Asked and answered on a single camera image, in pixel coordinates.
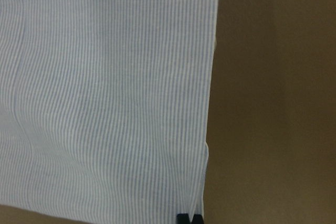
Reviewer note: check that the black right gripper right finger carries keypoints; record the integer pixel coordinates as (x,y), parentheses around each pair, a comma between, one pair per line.
(197,219)

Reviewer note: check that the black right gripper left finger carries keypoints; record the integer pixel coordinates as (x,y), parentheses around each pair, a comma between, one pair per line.
(182,219)

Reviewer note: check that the blue striped button shirt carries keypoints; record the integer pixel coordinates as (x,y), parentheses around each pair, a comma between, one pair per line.
(104,107)

